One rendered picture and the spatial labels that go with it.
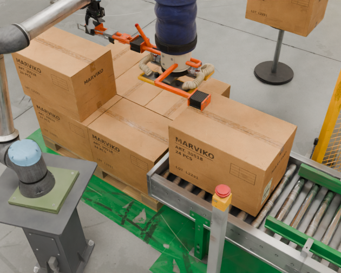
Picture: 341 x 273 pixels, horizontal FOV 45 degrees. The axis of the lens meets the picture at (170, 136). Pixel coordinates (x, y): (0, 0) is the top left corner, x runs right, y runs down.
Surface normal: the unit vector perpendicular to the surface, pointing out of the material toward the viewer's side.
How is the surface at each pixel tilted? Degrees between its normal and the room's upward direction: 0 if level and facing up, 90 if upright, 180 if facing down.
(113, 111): 0
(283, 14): 90
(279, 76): 0
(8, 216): 0
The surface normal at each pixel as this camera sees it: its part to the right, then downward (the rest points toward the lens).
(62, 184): -0.06, -0.75
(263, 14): -0.59, 0.57
